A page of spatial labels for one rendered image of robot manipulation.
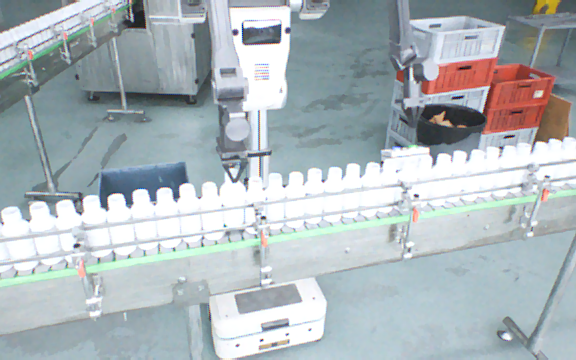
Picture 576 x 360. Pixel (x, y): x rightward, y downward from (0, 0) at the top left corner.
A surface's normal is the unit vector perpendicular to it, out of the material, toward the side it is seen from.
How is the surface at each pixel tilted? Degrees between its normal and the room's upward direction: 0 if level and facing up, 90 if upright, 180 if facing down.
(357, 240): 90
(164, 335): 0
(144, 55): 90
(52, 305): 90
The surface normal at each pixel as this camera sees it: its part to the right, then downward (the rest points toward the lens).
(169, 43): -0.03, 0.51
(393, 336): 0.03, -0.86
